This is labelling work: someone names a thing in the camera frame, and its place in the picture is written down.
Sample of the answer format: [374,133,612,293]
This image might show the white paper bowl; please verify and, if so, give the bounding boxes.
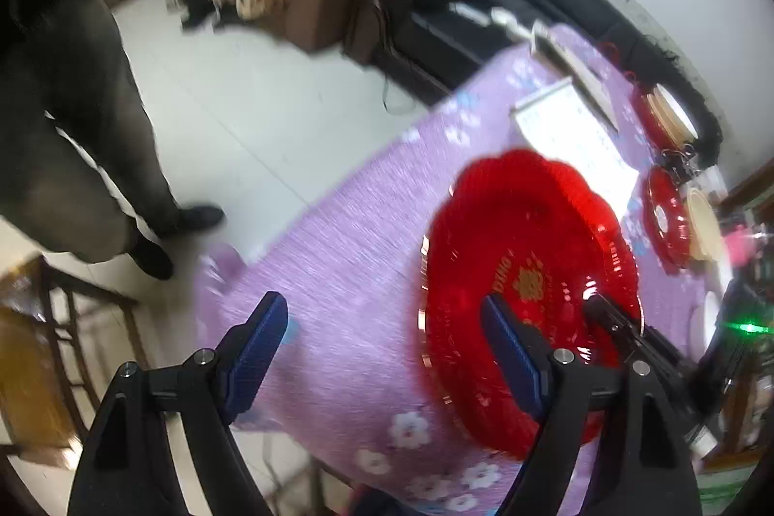
[689,291,720,363]

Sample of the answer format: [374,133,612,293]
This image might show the small red plastic plate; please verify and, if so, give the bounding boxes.
[641,166,691,275]

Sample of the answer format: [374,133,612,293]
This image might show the large red wedding plate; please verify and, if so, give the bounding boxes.
[424,149,643,460]

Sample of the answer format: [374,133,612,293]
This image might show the wooden chair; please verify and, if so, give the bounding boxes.
[1,254,148,470]

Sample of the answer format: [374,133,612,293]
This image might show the beige plastic bowl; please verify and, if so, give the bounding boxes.
[685,187,727,262]

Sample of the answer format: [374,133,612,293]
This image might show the purple floral tablecloth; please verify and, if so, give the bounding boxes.
[193,22,733,516]

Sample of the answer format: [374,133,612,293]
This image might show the white paper sheet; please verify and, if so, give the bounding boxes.
[510,77,639,220]

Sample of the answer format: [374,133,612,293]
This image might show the person in dark trousers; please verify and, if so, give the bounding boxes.
[1,0,224,280]

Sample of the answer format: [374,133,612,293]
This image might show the flat book on table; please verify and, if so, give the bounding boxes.
[530,21,619,132]

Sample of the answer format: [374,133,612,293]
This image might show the black sofa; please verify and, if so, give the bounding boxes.
[344,0,723,168]

